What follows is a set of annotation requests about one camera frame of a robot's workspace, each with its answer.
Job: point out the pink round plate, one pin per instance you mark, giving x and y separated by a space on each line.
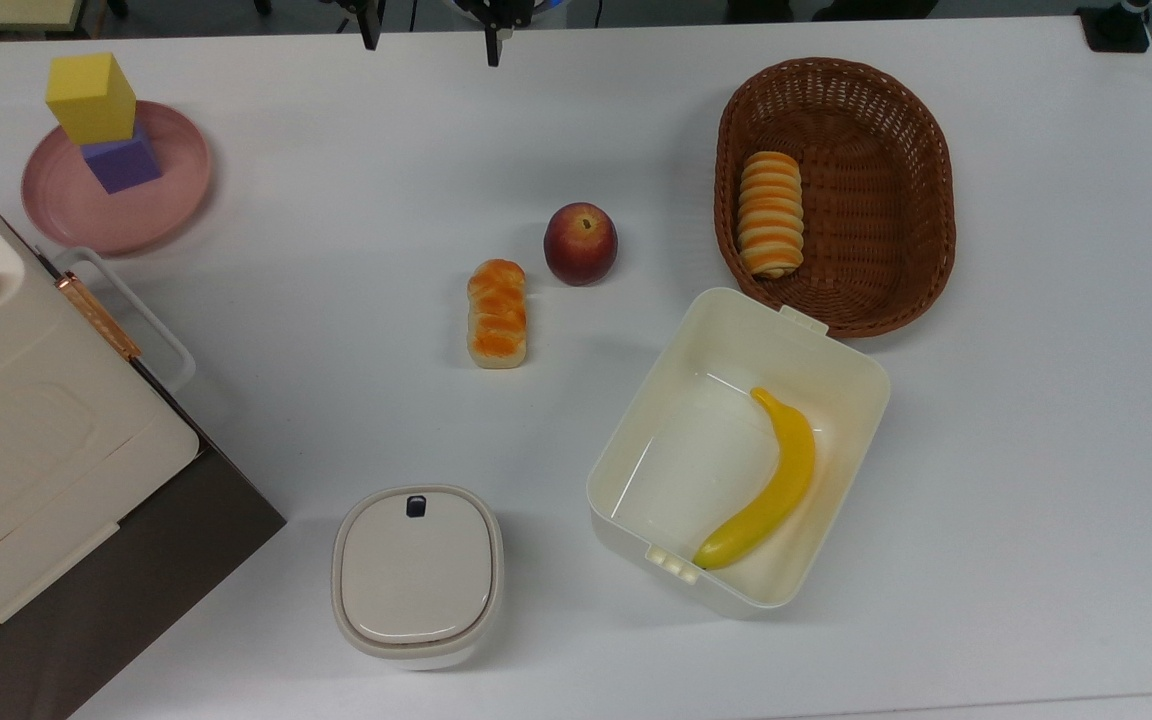
171 190

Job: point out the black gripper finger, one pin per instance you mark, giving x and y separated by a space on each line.
369 28
494 45

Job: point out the brown wicker oval basket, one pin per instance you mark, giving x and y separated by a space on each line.
876 200

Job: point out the yellow foam cube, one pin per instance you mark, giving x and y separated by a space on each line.
91 100

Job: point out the black table clamp mount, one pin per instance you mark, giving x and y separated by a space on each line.
1116 25

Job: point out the beige furniture panel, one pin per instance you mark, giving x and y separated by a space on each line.
6 12

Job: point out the white appliance with lid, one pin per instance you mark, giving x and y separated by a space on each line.
26 420

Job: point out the red apple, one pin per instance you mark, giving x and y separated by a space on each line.
581 245

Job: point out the cream plastic open container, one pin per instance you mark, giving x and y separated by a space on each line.
696 450

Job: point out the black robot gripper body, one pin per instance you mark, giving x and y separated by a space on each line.
496 10

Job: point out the yellow banana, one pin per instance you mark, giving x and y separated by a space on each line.
781 480

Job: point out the purple foam cube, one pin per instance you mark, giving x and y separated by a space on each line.
123 163

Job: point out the white lidded square box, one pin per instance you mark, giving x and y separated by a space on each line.
418 575

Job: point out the striped bread roll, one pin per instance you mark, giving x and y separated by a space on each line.
770 214

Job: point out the glazed braided bread loaf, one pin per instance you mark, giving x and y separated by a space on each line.
497 314

